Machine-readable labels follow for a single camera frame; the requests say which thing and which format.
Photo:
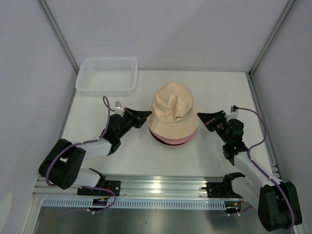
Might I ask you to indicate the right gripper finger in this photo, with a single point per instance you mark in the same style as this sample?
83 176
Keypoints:
208 119
219 114

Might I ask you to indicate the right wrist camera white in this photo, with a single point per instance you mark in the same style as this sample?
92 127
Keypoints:
233 113

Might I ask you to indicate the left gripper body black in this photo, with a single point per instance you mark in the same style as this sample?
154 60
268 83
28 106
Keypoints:
129 121

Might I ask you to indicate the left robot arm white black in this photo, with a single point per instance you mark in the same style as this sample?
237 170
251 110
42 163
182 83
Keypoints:
62 166

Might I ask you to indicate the black bucket hat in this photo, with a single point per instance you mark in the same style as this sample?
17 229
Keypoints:
170 143

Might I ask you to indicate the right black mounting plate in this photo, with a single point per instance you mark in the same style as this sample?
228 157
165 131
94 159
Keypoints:
216 190

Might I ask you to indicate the white plastic basket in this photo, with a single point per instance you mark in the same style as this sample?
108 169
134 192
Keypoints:
108 76

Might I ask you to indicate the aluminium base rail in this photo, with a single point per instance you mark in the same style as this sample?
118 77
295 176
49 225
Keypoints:
171 177

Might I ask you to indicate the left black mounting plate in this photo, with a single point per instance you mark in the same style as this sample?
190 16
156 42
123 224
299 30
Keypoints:
111 185

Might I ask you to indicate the left corner aluminium profile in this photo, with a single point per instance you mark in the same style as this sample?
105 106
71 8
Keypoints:
50 18

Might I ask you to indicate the black mounting plate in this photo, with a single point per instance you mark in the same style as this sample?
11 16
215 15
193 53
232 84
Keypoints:
216 190
111 185

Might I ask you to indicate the cream bucket hat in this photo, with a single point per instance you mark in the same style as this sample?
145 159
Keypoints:
174 114

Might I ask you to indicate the white slotted cable duct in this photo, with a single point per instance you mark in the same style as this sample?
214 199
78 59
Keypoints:
202 204

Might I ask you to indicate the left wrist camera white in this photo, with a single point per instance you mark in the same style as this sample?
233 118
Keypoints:
118 108

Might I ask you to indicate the right corner aluminium profile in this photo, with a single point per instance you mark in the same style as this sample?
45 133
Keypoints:
281 21

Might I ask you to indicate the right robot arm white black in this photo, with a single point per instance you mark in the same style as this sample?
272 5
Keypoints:
276 201

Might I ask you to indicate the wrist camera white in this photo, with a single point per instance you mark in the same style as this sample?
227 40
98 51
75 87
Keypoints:
118 108
233 113

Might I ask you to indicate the corner aluminium profile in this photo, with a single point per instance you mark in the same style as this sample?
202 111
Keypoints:
281 21
50 18

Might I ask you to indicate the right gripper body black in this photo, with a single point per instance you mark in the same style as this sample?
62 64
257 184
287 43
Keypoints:
221 125

